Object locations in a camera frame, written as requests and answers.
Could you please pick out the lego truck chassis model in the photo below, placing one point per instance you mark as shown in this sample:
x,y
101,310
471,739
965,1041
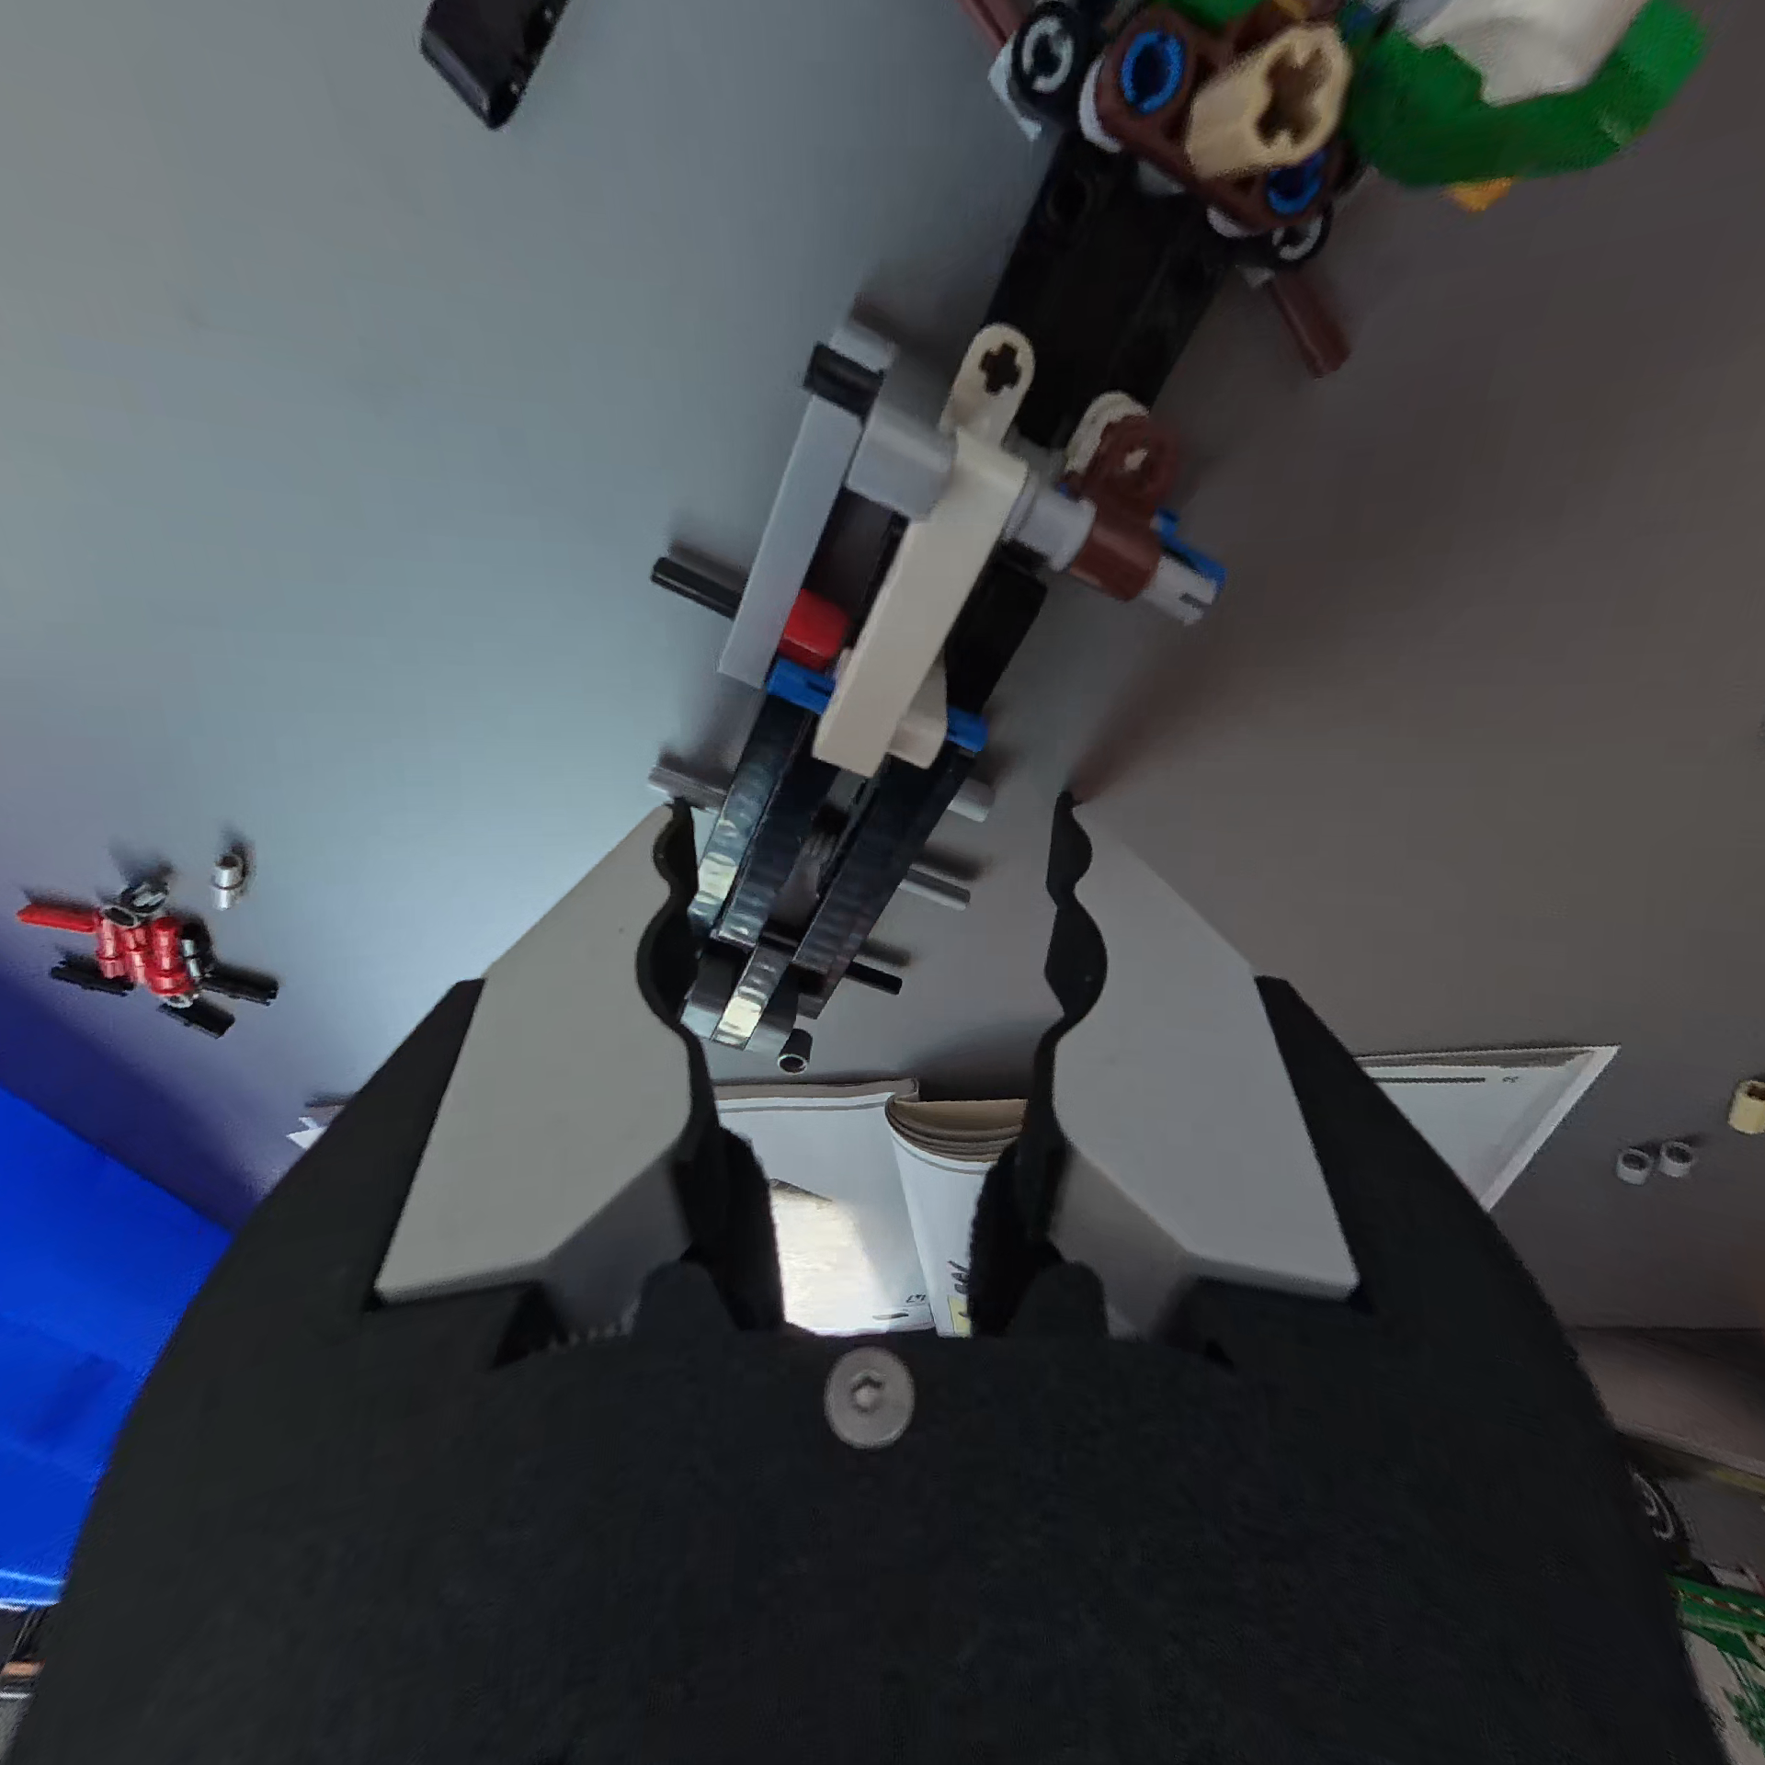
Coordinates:
x,y
910,607

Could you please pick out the small silver lego bush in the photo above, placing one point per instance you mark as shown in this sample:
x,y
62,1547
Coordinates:
x,y
230,877

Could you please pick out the cluster of red black pins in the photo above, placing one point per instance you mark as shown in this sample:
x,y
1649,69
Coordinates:
x,y
139,951

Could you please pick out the small tan lego bush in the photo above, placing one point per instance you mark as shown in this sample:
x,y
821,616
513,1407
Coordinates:
x,y
1752,1107

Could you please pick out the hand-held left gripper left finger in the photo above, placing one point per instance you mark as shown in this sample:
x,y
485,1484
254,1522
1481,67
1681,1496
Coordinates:
x,y
552,1103

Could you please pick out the small grey lego bush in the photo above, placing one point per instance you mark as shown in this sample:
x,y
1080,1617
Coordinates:
x,y
1677,1156
1635,1164

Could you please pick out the open lego instruction booklet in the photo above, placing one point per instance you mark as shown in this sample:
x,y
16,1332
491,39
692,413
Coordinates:
x,y
827,1136

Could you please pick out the black lego beam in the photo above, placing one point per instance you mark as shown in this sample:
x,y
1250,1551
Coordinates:
x,y
491,55

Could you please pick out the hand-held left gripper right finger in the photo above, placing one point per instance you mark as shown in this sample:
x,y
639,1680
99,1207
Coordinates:
x,y
1187,1103

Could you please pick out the blue plastic bin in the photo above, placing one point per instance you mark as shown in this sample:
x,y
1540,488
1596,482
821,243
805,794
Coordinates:
x,y
84,1310

